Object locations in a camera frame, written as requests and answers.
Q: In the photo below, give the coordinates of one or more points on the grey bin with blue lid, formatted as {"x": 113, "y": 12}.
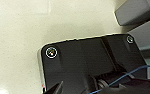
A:
{"x": 137, "y": 11}

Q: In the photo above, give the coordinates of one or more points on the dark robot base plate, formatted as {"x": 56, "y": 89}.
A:
{"x": 91, "y": 56}

